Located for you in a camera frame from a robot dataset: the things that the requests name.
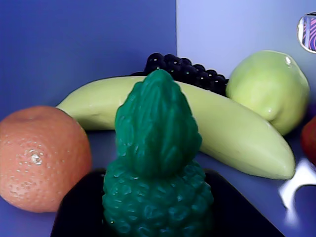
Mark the red toy strawberry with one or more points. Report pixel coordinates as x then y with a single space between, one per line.
309 140

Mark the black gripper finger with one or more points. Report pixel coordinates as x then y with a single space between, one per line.
234 217
81 212

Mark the yellow toy banana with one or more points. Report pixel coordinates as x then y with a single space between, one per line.
234 133

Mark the orange toy orange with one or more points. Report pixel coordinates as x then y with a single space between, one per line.
44 158

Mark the green toy pineapple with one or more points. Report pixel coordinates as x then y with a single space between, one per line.
158 148

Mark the dark purple toy grapes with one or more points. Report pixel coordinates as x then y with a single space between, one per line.
187 71

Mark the yellow toy lemon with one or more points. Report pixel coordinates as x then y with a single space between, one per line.
266 91

